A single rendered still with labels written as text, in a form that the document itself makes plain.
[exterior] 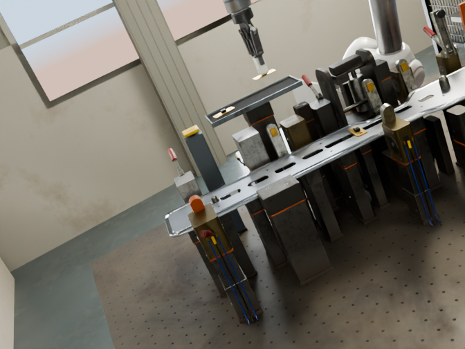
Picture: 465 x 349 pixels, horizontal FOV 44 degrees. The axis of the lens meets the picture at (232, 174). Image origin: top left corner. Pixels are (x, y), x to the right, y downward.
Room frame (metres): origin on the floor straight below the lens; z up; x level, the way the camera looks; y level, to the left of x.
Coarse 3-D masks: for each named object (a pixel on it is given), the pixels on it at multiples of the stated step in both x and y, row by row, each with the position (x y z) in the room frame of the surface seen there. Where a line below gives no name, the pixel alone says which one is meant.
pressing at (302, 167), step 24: (456, 72) 1.91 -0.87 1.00; (408, 96) 1.87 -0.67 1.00; (456, 96) 1.71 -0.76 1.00; (408, 120) 1.70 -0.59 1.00; (312, 144) 1.84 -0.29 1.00; (360, 144) 1.69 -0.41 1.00; (264, 168) 1.82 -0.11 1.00; (288, 168) 1.74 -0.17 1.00; (312, 168) 1.67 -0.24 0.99; (216, 192) 1.81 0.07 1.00; (240, 192) 1.72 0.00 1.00; (168, 216) 1.79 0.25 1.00
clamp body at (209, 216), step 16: (208, 208) 1.57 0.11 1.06; (192, 224) 1.51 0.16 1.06; (208, 224) 1.49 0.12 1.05; (208, 240) 1.48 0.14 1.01; (224, 240) 1.49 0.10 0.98; (208, 256) 1.49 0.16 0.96; (224, 256) 1.50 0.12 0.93; (224, 272) 1.49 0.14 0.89; (240, 272) 1.50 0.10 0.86; (224, 288) 1.50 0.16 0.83; (240, 288) 1.50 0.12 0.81; (240, 304) 1.49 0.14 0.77; (256, 304) 1.50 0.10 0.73; (240, 320) 1.49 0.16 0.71; (256, 320) 1.47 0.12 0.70
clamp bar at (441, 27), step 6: (432, 12) 1.97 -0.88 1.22; (438, 12) 1.95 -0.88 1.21; (444, 12) 1.95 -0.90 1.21; (432, 18) 1.98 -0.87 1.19; (438, 18) 1.98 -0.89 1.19; (438, 24) 1.97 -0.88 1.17; (444, 24) 1.97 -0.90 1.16; (438, 30) 1.97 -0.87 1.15; (444, 30) 1.97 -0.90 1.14; (438, 36) 1.98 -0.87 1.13; (444, 36) 1.97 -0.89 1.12; (444, 42) 1.96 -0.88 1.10; (450, 42) 1.96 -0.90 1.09; (444, 48) 1.96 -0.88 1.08; (450, 48) 1.97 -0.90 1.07; (456, 54) 1.95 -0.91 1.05
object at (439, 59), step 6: (438, 54) 2.02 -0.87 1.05; (450, 54) 1.96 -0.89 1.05; (438, 60) 2.00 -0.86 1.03; (444, 60) 1.96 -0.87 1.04; (450, 60) 1.95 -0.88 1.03; (456, 60) 1.95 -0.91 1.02; (438, 66) 2.01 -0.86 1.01; (444, 66) 1.97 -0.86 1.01; (450, 66) 1.95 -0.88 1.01; (456, 66) 1.95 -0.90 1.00; (444, 72) 1.98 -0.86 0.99
